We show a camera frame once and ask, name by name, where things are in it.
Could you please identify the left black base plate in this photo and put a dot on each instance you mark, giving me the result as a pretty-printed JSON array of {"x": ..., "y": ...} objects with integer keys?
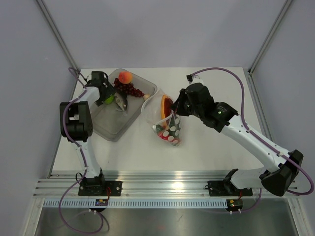
[{"x": 114, "y": 188}]

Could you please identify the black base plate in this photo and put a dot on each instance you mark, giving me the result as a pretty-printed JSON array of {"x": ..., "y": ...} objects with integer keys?
[
  {"x": 220, "y": 188},
  {"x": 114, "y": 188}
]

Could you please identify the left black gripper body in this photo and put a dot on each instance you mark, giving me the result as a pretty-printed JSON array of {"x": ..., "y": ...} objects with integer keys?
[{"x": 108, "y": 92}]

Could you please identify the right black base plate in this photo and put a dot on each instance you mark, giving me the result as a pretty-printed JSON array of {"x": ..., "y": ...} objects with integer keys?
[{"x": 220, "y": 188}]

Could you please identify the silver grey fish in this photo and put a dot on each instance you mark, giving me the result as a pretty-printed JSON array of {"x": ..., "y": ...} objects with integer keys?
[{"x": 121, "y": 100}]

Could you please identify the clear zip top bag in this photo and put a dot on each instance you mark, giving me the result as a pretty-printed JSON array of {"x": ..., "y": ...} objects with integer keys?
[{"x": 151, "y": 112}]

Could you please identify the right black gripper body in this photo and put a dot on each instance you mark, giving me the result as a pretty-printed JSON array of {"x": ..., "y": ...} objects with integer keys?
[{"x": 192, "y": 110}]

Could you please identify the green lime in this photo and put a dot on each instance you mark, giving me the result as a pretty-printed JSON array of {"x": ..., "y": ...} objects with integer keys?
[{"x": 109, "y": 100}]

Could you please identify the white slotted cable duct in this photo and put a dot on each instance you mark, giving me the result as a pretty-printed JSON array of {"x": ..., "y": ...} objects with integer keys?
[{"x": 138, "y": 203}]

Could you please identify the red orange meat slab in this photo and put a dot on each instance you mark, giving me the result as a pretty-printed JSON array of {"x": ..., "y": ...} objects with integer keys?
[{"x": 166, "y": 103}]

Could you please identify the clear plastic food bin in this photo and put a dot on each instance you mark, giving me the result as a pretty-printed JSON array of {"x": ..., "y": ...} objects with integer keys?
[{"x": 109, "y": 121}]

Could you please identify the aluminium mounting rail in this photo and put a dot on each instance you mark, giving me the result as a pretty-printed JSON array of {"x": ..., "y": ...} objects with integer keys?
[{"x": 138, "y": 185}]

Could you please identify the aluminium frame post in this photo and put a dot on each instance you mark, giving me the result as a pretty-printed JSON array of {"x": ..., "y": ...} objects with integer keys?
[
  {"x": 55, "y": 31},
  {"x": 271, "y": 35}
]

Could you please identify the white garlic clove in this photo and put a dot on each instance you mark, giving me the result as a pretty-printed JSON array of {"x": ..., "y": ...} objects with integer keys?
[{"x": 146, "y": 96}]

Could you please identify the dark red grape bunch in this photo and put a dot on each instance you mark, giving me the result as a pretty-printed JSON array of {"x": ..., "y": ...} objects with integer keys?
[{"x": 127, "y": 89}]

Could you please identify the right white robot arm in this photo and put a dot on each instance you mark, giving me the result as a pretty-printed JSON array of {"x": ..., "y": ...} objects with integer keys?
[{"x": 280, "y": 166}]

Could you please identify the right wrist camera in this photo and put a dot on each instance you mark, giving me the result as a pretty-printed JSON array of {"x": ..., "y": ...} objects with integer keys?
[{"x": 193, "y": 79}]

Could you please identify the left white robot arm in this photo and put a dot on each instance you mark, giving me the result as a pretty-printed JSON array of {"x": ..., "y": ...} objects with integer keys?
[{"x": 77, "y": 126}]

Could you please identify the orange peach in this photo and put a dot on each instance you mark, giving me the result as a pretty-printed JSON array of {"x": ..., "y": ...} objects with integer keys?
[{"x": 125, "y": 77}]

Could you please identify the left aluminium frame post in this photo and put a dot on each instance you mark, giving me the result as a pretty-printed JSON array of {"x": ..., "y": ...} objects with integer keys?
[{"x": 55, "y": 31}]

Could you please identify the right aluminium frame post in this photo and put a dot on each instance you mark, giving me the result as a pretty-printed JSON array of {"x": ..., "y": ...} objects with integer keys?
[{"x": 271, "y": 35}]

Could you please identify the red chili pepper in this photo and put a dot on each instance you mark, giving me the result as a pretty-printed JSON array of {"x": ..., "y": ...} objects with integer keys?
[{"x": 169, "y": 137}]

